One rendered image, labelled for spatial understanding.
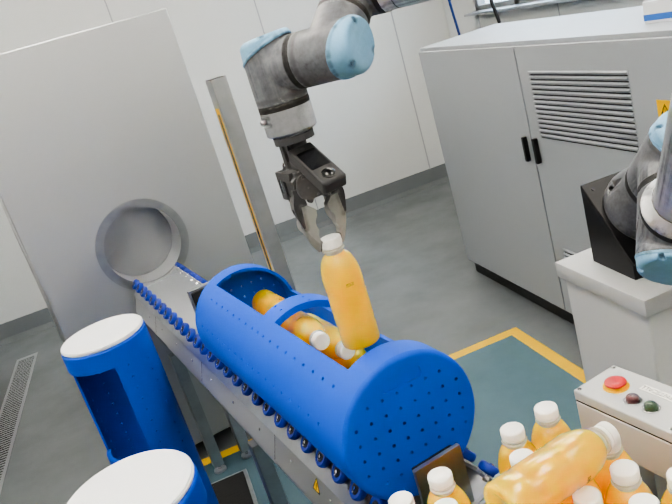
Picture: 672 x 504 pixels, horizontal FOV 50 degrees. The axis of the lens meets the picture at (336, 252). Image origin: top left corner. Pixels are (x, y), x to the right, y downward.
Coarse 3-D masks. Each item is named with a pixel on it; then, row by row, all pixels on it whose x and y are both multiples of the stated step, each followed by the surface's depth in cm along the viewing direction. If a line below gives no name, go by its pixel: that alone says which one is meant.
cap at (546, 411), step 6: (540, 402) 122; (546, 402) 121; (552, 402) 121; (534, 408) 120; (540, 408) 120; (546, 408) 120; (552, 408) 119; (540, 414) 119; (546, 414) 118; (552, 414) 118; (558, 414) 120; (540, 420) 119; (546, 420) 119; (552, 420) 119
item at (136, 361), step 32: (128, 352) 231; (96, 384) 253; (128, 384) 232; (160, 384) 242; (96, 416) 250; (128, 416) 263; (160, 416) 241; (128, 448) 263; (160, 448) 241; (192, 448) 254
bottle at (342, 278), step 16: (336, 256) 128; (352, 256) 129; (336, 272) 127; (352, 272) 128; (336, 288) 128; (352, 288) 128; (336, 304) 130; (352, 304) 129; (368, 304) 131; (336, 320) 132; (352, 320) 130; (368, 320) 131; (352, 336) 131; (368, 336) 131
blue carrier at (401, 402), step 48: (240, 288) 203; (288, 288) 204; (240, 336) 168; (288, 336) 150; (384, 336) 160; (288, 384) 143; (336, 384) 129; (384, 384) 125; (432, 384) 130; (336, 432) 125; (384, 432) 127; (432, 432) 132; (384, 480) 128
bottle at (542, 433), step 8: (560, 416) 120; (536, 424) 122; (544, 424) 119; (552, 424) 119; (560, 424) 120; (536, 432) 120; (544, 432) 119; (552, 432) 119; (560, 432) 119; (536, 440) 120; (544, 440) 119; (536, 448) 121
